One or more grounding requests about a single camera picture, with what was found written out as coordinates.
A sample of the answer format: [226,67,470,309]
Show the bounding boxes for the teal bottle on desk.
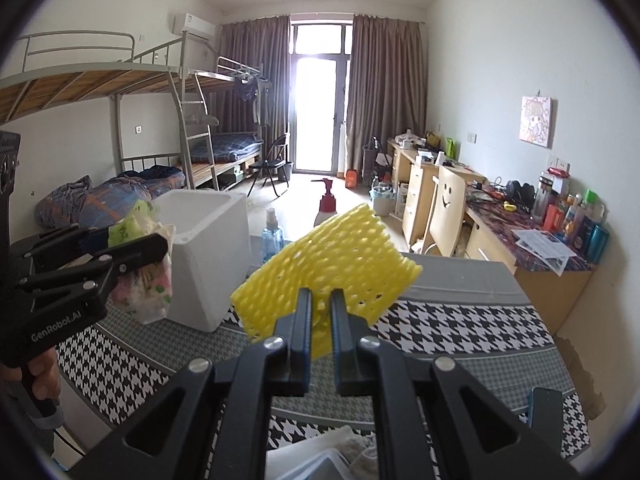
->
[586,224,610,264]

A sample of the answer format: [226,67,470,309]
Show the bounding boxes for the glass balcony door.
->
[288,21,352,176]

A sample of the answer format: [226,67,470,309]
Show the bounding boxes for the left brown curtain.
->
[212,15,292,150]

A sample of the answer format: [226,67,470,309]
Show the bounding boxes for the person's left hand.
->
[28,349,61,400]

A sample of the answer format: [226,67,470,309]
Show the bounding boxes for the wooden desk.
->
[387,141,594,333]

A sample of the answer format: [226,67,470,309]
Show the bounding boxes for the white air conditioner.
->
[172,13,216,40]

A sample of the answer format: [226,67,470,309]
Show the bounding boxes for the black folding chair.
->
[247,133,288,198]

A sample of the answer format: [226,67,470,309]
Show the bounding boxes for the brown curtain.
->
[212,15,292,150]
[345,14,427,172]

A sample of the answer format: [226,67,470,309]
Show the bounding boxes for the metal bunk bed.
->
[1,30,262,190]

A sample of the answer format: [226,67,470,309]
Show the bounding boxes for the orange container on floor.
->
[345,169,358,190]

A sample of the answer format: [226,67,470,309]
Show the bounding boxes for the white bottle red pump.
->
[314,178,336,226]

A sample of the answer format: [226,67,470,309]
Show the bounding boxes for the right brown curtain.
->
[345,14,427,172]

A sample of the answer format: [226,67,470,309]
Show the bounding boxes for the houndstooth tablecloth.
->
[54,251,591,463]

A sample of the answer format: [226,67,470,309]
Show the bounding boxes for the plastic bag of tissues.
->
[107,200,176,324]

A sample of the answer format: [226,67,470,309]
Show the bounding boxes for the wooden smiley face chair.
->
[422,167,468,258]

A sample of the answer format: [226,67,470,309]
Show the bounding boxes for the blue plaid quilt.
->
[34,165,186,229]

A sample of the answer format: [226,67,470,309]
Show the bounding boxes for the paper sheets on desk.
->
[511,229,588,276]

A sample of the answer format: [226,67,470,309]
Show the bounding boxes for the white styrofoam box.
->
[152,190,252,333]

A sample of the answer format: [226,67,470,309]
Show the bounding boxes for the blue spray bottle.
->
[262,208,284,263]

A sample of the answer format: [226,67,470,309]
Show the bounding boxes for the white bucket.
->
[370,184,396,217]

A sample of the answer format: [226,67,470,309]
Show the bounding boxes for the yellow foam net sleeve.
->
[231,204,422,360]

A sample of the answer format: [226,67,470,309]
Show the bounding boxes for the cartoon wall picture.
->
[518,96,552,148]

